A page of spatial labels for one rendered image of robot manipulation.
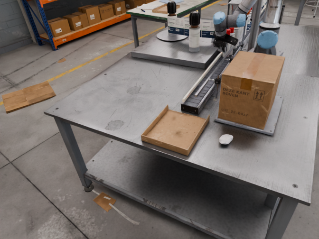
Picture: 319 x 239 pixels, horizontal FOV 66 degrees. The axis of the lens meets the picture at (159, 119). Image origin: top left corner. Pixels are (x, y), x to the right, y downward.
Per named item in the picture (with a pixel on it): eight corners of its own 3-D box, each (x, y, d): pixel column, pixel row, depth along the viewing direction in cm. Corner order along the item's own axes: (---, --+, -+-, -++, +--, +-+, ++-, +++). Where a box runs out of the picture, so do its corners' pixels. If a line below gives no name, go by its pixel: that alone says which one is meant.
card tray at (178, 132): (167, 109, 148) (167, 104, 146) (209, 120, 137) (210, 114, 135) (141, 140, 128) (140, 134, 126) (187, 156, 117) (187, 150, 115)
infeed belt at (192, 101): (248, 23, 256) (249, 20, 253) (257, 24, 252) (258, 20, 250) (182, 109, 145) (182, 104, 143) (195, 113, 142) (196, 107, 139)
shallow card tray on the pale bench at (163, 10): (165, 6, 354) (165, 3, 351) (180, 7, 342) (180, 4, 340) (152, 12, 332) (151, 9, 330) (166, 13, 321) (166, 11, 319)
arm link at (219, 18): (225, 19, 150) (211, 20, 153) (226, 32, 159) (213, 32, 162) (227, 9, 152) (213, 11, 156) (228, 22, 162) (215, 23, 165)
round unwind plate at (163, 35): (165, 29, 250) (165, 27, 249) (194, 32, 237) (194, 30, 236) (150, 39, 229) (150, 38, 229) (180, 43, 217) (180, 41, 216)
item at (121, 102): (182, 18, 298) (182, 16, 297) (325, 30, 235) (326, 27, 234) (44, 114, 158) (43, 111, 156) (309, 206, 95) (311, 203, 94)
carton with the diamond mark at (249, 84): (233, 91, 155) (239, 50, 138) (274, 99, 145) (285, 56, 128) (217, 118, 135) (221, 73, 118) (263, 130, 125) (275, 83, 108)
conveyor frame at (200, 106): (247, 24, 257) (248, 20, 254) (258, 25, 252) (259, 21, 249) (180, 110, 147) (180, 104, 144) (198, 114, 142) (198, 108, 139)
